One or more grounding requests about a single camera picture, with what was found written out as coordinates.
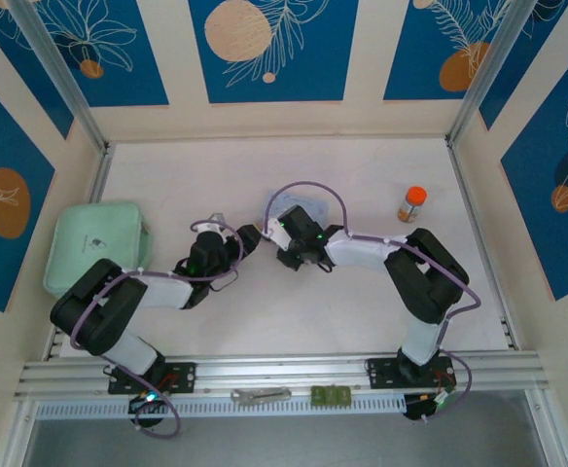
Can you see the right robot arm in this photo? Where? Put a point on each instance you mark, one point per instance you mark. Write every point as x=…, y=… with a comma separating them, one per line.
x=425, y=277

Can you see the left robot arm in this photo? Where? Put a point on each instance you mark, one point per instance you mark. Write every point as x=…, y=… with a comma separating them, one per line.
x=94, y=311

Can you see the orange cap bottle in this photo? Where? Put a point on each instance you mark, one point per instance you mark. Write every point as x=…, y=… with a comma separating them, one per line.
x=412, y=204

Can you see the mint green zip case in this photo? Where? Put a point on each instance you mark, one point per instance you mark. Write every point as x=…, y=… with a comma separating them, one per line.
x=89, y=243

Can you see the green terminal block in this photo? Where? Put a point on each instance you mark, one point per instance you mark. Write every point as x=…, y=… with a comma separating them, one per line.
x=344, y=395
x=318, y=395
x=331, y=395

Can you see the black left controller box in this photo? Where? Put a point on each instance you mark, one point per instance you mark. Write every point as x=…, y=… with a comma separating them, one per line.
x=143, y=406

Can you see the black controller box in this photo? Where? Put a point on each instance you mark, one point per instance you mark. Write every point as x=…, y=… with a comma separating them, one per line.
x=143, y=406
x=422, y=406

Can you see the black right controller box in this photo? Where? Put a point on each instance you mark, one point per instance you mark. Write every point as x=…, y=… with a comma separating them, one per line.
x=422, y=406

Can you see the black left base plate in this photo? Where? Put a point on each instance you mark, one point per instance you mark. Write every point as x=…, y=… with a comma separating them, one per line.
x=182, y=377

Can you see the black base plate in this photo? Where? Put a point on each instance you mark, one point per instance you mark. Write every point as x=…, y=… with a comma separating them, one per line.
x=383, y=374
x=182, y=377

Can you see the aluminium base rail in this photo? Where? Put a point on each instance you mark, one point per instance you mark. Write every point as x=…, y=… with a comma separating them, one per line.
x=274, y=374

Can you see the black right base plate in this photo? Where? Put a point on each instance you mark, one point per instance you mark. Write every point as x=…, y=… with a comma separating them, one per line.
x=383, y=374

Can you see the aluminium frame post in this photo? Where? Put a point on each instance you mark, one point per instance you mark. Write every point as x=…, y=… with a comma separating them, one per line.
x=60, y=73
x=488, y=73

